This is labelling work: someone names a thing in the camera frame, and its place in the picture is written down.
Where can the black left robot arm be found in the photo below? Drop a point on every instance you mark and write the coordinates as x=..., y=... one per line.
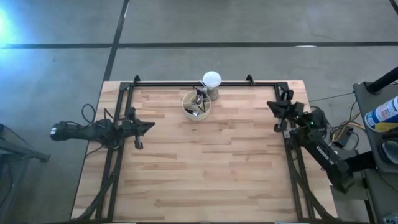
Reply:
x=87, y=132

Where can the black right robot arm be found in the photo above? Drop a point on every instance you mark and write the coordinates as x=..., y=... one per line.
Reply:
x=326, y=155

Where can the grey lamp base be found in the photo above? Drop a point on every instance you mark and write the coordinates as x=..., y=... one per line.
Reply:
x=214, y=95

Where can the black pole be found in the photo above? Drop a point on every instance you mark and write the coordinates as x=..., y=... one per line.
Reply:
x=384, y=80

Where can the grey rounded device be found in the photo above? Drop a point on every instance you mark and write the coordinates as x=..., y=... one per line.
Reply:
x=391, y=152

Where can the beige round divided container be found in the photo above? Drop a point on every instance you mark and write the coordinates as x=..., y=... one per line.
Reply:
x=202, y=117

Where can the black metal stand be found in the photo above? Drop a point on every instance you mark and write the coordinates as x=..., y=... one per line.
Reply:
x=31, y=153

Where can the black aluminium table frame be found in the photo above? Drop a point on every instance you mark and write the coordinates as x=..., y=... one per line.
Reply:
x=233, y=84

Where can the black power box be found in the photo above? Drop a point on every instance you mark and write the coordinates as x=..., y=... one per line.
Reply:
x=345, y=138

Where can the blue white yellow spray can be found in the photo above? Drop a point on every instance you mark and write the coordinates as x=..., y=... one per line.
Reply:
x=382, y=115

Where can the grey cart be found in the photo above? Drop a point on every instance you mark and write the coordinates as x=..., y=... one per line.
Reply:
x=381, y=193

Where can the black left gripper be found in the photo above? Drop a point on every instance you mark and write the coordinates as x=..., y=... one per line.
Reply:
x=129, y=129

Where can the black flat bar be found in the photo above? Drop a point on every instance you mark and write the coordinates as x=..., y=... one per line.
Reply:
x=362, y=161

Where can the black frame bracket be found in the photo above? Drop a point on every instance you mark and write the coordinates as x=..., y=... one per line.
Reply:
x=136, y=79
x=249, y=79

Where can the white light bulb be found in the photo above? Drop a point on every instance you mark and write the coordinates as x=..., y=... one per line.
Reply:
x=212, y=79

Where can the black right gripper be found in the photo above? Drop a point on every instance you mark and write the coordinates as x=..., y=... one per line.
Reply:
x=295, y=110

